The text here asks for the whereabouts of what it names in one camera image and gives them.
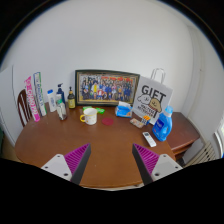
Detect brown pump bottle yellow label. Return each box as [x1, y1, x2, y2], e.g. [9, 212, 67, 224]
[67, 86, 77, 110]

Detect white remote control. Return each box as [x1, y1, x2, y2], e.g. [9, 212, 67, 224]
[142, 131, 157, 148]

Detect flat round red coaster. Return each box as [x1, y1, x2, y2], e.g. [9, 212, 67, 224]
[101, 116, 115, 127]

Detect white lotion bottle blue cap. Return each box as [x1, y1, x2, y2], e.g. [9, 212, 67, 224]
[46, 89, 58, 113]

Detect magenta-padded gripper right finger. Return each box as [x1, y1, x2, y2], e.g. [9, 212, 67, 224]
[131, 143, 184, 186]

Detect white and green tall tube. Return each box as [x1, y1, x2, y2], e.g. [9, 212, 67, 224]
[32, 71, 48, 118]

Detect clear plastic drink bottle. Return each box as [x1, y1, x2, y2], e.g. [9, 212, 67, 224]
[55, 94, 69, 121]

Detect black framed group picture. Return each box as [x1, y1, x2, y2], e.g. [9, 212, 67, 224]
[74, 69, 141, 107]

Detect white mug with yellow handle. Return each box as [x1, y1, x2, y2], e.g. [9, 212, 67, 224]
[79, 107, 98, 126]

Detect blue tissue pack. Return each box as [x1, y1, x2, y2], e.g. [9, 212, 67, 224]
[115, 101, 134, 119]

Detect dark blue pump bottle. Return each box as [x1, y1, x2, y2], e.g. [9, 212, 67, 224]
[55, 83, 66, 104]

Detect white paper gift bag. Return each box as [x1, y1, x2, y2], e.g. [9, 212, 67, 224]
[132, 68, 174, 126]

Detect dark wooden chair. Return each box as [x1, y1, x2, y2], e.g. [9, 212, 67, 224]
[17, 88, 34, 128]

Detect colourful puzzle cube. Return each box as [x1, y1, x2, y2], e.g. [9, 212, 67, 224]
[141, 114, 152, 126]

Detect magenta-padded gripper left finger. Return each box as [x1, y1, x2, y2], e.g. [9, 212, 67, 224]
[40, 143, 92, 185]

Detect white wall radiator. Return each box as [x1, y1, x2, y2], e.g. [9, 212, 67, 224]
[184, 141, 218, 168]

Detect pink printed tall tube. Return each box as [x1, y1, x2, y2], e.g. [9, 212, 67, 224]
[23, 75, 41, 123]

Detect blue detergent bottle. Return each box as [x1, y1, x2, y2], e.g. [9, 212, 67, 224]
[152, 105, 174, 142]

